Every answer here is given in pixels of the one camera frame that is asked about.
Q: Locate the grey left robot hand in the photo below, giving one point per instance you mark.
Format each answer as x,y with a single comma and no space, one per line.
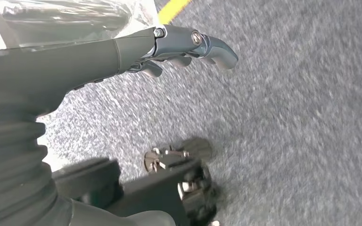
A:
59,62

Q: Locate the yellow floor tape rectangle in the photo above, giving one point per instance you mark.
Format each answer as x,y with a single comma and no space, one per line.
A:
173,11

